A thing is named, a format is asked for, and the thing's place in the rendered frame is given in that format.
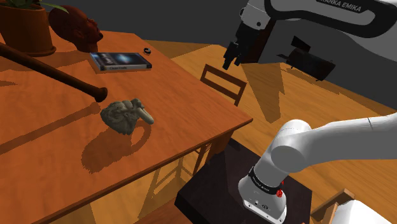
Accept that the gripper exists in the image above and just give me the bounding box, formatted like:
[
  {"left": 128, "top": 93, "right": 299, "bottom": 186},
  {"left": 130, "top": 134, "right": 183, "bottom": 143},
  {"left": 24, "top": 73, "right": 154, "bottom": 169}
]
[{"left": 222, "top": 20, "right": 270, "bottom": 71}]

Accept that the wooden table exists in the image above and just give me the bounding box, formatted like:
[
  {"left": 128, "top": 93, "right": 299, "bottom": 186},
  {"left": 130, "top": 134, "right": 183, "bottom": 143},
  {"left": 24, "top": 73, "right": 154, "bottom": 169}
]
[{"left": 0, "top": 29, "right": 254, "bottom": 224}]

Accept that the dark blue book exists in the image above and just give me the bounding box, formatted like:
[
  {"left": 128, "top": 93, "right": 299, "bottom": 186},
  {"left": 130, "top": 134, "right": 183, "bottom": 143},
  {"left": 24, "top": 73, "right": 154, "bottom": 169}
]
[{"left": 89, "top": 52, "right": 153, "bottom": 73}]

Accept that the grey-green stone figure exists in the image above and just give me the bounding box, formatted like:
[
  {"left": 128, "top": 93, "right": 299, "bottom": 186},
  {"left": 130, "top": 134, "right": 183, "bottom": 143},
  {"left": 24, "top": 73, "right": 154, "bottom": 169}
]
[{"left": 99, "top": 98, "right": 155, "bottom": 136}]

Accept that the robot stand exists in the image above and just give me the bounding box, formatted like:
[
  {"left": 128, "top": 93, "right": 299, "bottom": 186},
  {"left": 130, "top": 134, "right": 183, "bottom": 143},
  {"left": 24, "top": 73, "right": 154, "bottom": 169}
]
[{"left": 174, "top": 137, "right": 314, "bottom": 224}]

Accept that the dark red head bust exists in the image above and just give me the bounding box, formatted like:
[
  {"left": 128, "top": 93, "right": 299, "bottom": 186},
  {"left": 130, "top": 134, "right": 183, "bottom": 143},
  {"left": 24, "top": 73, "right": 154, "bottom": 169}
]
[{"left": 48, "top": 4, "right": 104, "bottom": 53}]

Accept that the dark wooden baseball bat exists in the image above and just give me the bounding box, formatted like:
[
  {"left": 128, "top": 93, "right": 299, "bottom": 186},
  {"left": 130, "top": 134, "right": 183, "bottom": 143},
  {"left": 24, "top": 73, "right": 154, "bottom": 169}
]
[{"left": 0, "top": 42, "right": 109, "bottom": 104}]

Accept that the wooden chair with white cushion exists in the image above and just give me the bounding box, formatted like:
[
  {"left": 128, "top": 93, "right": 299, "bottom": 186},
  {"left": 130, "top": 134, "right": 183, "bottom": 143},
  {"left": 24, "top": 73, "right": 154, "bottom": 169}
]
[{"left": 309, "top": 188, "right": 396, "bottom": 224}]

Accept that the potted plant in terracotta pot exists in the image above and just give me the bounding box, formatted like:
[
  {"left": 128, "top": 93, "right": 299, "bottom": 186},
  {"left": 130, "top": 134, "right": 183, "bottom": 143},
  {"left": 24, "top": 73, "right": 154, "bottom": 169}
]
[{"left": 0, "top": 0, "right": 69, "bottom": 57}]

